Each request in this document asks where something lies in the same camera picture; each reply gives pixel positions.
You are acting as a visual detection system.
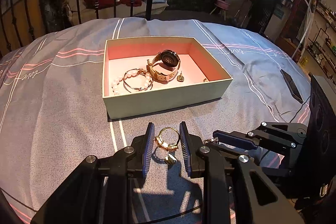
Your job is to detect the white pearl bracelet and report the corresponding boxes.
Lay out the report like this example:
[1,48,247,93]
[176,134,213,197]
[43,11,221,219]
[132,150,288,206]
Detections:
[111,69,153,96]

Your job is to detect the gold jewelry cluster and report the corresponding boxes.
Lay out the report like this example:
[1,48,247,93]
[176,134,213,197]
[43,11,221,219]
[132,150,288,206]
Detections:
[203,138,219,145]

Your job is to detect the grey-blue striped bed cover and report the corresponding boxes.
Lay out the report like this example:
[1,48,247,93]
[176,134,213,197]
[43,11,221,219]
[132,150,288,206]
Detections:
[1,18,310,223]

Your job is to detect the black smartphone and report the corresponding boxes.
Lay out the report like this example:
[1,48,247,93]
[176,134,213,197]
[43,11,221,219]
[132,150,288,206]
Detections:
[280,69,303,103]

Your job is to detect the gold ring bangle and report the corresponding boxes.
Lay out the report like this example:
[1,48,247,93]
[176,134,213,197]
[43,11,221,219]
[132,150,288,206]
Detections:
[154,127,181,166]

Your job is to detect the thin gold bangle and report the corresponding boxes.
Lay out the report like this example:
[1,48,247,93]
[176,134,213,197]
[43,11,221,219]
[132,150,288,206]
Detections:
[122,68,154,93]

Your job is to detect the tan strap black watch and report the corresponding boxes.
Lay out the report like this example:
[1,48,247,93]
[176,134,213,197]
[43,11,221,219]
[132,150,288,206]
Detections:
[146,50,181,84]

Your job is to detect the pink stool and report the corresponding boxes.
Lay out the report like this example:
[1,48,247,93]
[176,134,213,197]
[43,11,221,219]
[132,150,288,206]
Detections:
[210,0,230,20]

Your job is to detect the pale green box pink interior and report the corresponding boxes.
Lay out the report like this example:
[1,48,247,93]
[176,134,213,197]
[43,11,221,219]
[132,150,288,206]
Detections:
[102,36,232,120]

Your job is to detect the small gold earring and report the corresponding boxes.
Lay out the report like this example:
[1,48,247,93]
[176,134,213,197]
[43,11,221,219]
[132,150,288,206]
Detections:
[177,72,185,82]

